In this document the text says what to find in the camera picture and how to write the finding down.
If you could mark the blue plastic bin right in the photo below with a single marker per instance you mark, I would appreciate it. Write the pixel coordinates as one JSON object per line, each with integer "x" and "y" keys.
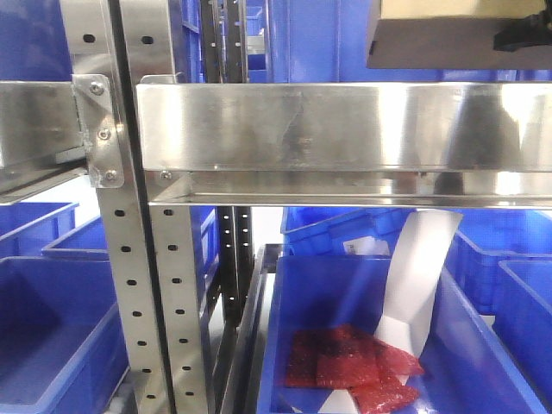
{"x": 523, "y": 319}

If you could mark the blue bin rear left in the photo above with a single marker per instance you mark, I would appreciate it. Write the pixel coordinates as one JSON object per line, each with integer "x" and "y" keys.
{"x": 26, "y": 228}

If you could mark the red bubble wrap bags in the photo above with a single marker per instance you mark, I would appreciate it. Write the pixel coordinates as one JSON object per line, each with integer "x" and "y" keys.
{"x": 348, "y": 358}

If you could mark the stainless steel shelf beam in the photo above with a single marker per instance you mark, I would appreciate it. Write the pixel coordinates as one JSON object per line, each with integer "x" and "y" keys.
{"x": 367, "y": 144}

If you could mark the perforated steel shelf upright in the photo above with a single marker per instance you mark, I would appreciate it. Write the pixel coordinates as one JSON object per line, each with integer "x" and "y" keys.
{"x": 151, "y": 249}

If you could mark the blue bin rear centre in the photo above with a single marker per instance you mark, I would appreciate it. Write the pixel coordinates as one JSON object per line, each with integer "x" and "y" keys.
{"x": 342, "y": 230}

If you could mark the blue plastic bin centre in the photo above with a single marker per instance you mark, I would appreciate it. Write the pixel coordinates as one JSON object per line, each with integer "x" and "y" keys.
{"x": 466, "y": 368}

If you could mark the tall brown cardboard box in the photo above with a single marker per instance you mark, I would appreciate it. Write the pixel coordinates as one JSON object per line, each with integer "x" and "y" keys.
{"x": 449, "y": 35}

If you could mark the left stainless shelf beam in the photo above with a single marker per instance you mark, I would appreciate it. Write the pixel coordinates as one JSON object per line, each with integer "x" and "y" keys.
{"x": 41, "y": 142}

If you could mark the black perforated rear upright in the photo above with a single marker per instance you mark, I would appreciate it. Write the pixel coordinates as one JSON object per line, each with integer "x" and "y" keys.
{"x": 236, "y": 259}

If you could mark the steel corner bracket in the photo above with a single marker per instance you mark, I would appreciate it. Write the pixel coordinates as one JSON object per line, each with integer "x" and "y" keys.
{"x": 97, "y": 120}

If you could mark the blue plastic bin left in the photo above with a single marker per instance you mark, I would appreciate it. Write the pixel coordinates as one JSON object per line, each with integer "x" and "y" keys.
{"x": 62, "y": 347}

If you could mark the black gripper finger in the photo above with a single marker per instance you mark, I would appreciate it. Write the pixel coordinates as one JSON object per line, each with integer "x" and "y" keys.
{"x": 531, "y": 31}

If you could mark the blue plastic bin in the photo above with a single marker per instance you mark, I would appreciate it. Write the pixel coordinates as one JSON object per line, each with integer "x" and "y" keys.
{"x": 62, "y": 347}
{"x": 523, "y": 319}
{"x": 466, "y": 368}

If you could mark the white paper sheet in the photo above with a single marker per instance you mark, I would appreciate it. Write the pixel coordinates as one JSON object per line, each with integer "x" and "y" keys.
{"x": 413, "y": 276}

